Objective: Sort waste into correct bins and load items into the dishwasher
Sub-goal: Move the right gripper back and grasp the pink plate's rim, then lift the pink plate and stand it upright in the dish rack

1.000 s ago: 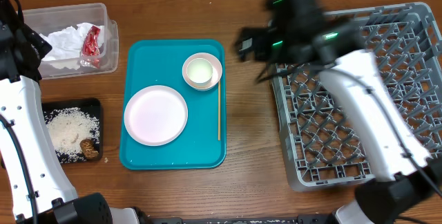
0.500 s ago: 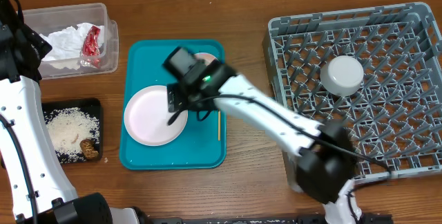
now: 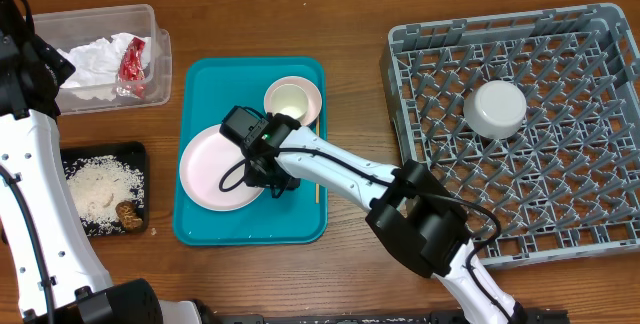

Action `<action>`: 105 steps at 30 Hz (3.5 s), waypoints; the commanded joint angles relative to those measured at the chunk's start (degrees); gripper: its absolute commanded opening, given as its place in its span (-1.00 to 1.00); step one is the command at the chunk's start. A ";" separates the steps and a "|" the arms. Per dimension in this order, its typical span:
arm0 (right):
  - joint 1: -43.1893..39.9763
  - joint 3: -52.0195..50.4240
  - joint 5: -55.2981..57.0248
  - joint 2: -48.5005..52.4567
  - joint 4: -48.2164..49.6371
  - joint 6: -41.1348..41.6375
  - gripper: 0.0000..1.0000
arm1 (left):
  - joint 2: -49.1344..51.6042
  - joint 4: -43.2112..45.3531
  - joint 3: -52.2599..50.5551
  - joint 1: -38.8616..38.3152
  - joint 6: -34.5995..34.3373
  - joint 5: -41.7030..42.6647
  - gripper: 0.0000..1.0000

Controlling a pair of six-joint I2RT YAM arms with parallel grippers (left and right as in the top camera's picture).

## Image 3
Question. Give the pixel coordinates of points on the pink plate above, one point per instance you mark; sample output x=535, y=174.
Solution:
x=206, y=158

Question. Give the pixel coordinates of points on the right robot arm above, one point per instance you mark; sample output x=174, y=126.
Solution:
x=414, y=216

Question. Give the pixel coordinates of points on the clear plastic bin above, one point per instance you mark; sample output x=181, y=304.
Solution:
x=68, y=29

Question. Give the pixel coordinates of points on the red snack wrapper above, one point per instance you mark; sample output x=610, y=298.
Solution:
x=130, y=75

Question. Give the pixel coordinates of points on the white napkin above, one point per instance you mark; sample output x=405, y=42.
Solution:
x=96, y=66

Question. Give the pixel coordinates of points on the grey dishwasher rack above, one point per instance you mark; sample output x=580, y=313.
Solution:
x=566, y=184

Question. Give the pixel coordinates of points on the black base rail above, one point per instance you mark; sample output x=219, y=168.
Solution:
x=535, y=316

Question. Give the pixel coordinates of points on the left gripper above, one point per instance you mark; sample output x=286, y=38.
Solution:
x=48, y=55

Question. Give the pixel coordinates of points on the cream paper cup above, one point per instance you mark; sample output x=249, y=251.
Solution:
x=290, y=100

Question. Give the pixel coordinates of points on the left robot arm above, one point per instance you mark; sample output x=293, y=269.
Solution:
x=60, y=278

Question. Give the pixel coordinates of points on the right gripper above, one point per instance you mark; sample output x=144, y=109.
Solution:
x=255, y=180

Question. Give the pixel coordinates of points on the teal serving tray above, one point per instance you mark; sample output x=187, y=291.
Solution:
x=212, y=88

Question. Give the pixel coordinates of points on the pink bowl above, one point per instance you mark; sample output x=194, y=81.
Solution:
x=314, y=96

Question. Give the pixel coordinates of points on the rice leftovers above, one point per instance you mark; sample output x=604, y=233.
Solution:
x=97, y=185

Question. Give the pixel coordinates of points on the grey bowl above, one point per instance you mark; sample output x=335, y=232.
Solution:
x=496, y=110

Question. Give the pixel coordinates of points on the brown food piece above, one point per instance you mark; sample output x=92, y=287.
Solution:
x=126, y=212

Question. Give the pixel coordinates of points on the wooden chopstick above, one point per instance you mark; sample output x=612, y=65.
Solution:
x=317, y=186

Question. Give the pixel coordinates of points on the black tray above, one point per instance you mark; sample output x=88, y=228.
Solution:
x=132, y=153

